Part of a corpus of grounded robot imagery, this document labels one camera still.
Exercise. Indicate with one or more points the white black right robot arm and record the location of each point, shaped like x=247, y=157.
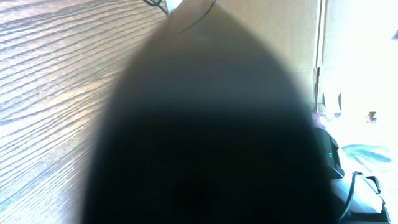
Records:
x=357, y=196

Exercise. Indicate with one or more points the brown cardboard backdrop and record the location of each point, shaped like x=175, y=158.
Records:
x=343, y=53

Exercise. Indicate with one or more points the blue smartphone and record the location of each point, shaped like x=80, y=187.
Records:
x=206, y=126

